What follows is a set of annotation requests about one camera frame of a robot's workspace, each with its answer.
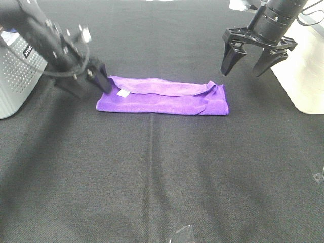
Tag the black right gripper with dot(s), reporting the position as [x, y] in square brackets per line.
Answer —
[271, 54]

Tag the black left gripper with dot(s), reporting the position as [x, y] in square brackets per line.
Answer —
[72, 59]

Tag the purple microfiber towel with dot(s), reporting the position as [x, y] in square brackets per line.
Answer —
[154, 95]

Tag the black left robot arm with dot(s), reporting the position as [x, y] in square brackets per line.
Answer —
[27, 18]

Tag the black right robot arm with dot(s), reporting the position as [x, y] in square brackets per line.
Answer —
[267, 30]

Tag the white plastic storage bin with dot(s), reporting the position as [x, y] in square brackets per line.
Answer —
[301, 74]

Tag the grey perforated plastic basket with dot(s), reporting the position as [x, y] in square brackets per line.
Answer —
[19, 74]

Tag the black table cover cloth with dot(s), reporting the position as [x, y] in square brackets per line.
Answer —
[72, 174]

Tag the clear tape piece right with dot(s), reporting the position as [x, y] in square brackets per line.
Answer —
[318, 177]

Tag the clear tape piece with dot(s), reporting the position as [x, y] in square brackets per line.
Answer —
[183, 235]
[318, 177]

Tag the clear tape piece bottom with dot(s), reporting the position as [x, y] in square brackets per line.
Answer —
[183, 235]

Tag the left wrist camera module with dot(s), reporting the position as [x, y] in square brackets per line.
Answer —
[84, 34]

